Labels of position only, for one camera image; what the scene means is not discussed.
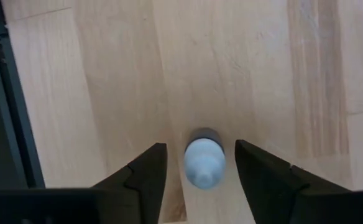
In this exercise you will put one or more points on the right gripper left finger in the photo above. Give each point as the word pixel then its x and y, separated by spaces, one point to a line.
pixel 148 174

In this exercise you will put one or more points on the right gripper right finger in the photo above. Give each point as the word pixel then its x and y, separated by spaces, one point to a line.
pixel 262 177

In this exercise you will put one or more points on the small black dye bottle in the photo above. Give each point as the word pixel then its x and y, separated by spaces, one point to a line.
pixel 204 163

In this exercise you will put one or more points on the black aluminium table frame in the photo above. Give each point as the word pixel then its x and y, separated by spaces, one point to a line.
pixel 20 130

